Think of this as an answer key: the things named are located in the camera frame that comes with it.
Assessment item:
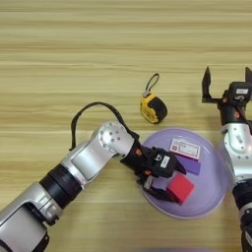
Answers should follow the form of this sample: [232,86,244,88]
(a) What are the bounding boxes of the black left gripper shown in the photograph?
[120,139,187,205]

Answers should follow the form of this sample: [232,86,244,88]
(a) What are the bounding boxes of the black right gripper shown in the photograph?
[201,66,252,127]

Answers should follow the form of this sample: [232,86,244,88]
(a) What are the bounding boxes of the red cube block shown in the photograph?
[166,172,195,206]

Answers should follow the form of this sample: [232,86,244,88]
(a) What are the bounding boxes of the small white card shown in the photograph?
[169,137,202,161]

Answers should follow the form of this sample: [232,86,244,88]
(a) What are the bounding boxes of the lilac round plate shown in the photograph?
[141,127,229,220]

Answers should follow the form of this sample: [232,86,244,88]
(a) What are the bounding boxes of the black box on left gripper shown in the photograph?
[149,147,176,179]

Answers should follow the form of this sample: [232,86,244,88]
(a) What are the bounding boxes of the purple rectangular block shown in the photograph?
[175,154,202,176]

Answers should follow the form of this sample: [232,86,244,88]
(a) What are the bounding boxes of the yellow black tape measure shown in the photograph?
[140,73,168,125]

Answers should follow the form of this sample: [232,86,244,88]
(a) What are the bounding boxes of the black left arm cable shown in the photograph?
[68,101,141,152]

